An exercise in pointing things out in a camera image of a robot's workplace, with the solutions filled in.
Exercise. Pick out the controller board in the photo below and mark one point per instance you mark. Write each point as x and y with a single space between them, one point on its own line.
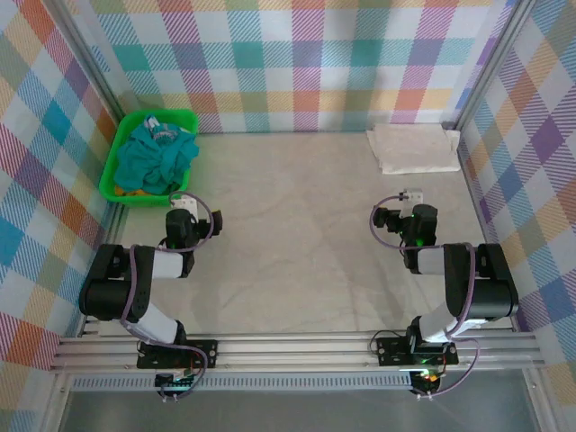
427 380
173 381

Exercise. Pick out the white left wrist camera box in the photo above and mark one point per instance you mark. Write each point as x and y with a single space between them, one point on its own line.
185 204

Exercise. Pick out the yellow t-shirt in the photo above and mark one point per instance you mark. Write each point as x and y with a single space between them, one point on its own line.
130 192

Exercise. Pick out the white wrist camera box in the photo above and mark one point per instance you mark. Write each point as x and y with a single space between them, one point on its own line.
413 197
185 204

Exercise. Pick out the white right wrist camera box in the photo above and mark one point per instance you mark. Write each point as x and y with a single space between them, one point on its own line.
413 197

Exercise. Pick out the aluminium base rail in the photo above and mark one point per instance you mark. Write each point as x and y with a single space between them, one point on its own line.
292 351

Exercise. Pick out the left controller board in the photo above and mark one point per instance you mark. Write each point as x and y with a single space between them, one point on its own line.
173 381

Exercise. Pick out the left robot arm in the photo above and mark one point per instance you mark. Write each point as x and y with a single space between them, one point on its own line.
108 297

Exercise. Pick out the white folded t-shirt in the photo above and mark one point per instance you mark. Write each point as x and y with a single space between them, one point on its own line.
414 150

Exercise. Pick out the green plastic basket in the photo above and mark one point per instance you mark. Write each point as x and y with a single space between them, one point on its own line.
135 118

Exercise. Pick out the aluminium frame post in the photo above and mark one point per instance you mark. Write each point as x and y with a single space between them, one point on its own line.
495 63
85 49

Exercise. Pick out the teal t-shirt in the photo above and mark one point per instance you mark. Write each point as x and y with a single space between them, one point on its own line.
144 162

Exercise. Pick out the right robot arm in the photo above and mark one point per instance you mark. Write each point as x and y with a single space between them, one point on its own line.
490 292

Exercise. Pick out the right controller board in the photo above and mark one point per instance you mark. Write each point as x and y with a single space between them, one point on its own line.
427 380

